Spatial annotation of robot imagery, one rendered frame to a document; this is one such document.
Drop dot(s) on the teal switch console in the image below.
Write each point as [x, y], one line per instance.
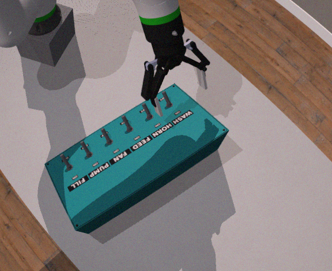
[123, 162]

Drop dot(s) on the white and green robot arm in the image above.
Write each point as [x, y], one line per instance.
[161, 20]

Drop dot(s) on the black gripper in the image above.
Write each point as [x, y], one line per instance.
[176, 52]

